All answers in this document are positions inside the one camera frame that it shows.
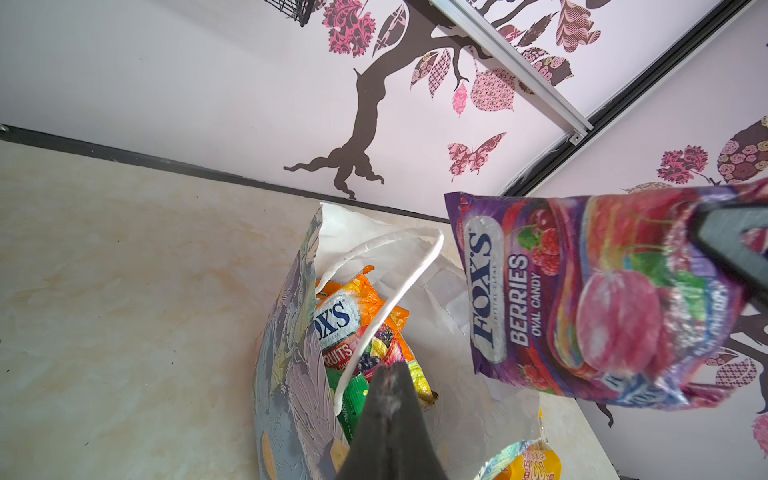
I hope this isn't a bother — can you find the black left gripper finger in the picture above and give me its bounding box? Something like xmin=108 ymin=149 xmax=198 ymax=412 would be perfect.
xmin=337 ymin=362 xmax=446 ymax=480

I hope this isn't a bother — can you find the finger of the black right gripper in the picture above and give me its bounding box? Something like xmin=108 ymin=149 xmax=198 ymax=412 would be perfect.
xmin=687 ymin=201 xmax=767 ymax=312

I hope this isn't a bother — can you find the light green Fox's candy packet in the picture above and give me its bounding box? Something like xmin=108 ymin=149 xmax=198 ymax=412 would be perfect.
xmin=337 ymin=374 xmax=369 ymax=444

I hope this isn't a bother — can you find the floral white paper bag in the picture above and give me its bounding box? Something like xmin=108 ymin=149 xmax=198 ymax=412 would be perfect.
xmin=253 ymin=204 xmax=539 ymax=479

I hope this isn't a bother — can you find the purple Fox's candy packet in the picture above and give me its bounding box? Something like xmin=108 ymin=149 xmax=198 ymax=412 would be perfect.
xmin=445 ymin=180 xmax=767 ymax=410

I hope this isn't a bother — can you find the yellow snack packet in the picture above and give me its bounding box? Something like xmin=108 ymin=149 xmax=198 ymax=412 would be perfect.
xmin=492 ymin=410 xmax=562 ymax=480

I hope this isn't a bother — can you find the orange red Fox's candy packet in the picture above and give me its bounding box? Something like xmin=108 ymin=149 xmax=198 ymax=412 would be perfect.
xmin=355 ymin=320 xmax=438 ymax=409

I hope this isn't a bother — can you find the rear aluminium rail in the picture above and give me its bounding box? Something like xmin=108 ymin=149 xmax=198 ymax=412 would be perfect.
xmin=430 ymin=0 xmax=593 ymax=145

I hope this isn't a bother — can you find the black wire basket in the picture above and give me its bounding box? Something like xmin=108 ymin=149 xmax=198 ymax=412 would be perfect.
xmin=265 ymin=0 xmax=324 ymax=27

